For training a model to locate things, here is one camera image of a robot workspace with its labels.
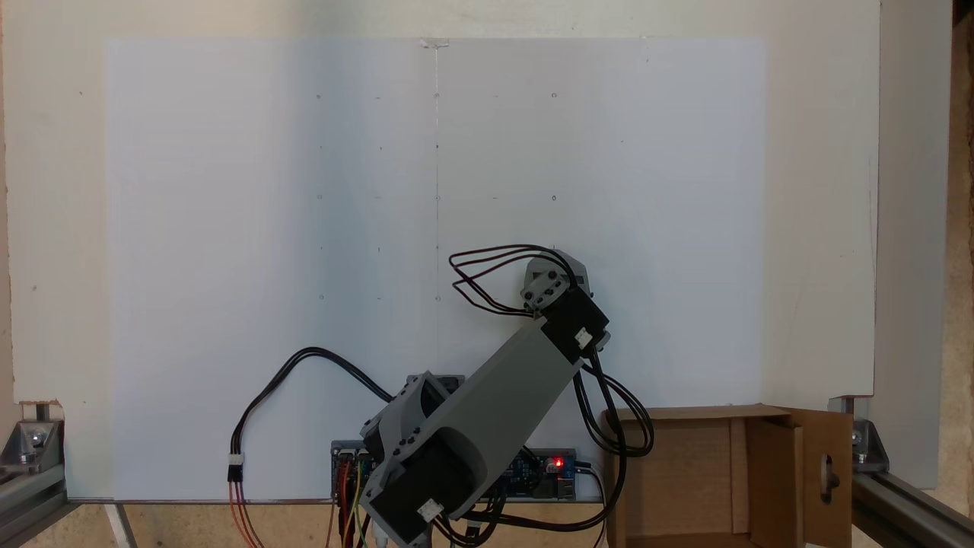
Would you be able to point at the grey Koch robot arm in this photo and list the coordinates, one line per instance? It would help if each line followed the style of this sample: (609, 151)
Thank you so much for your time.
(494, 403)

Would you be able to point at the blue circuit board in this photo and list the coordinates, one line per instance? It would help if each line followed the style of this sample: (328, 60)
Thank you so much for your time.
(544, 476)

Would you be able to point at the open brown cardboard box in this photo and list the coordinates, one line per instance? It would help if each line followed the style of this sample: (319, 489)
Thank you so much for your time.
(677, 472)

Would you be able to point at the clear tape strip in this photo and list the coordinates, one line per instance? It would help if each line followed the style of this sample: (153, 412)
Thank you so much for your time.
(434, 43)

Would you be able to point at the white paper sheet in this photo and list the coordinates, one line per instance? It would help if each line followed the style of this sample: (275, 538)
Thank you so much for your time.
(228, 228)

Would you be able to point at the metal corner bracket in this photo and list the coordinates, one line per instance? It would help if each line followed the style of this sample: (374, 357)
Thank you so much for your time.
(34, 441)
(867, 449)

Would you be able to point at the aluminium frame post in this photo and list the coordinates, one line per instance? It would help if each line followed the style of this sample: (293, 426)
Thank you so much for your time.
(905, 510)
(27, 502)

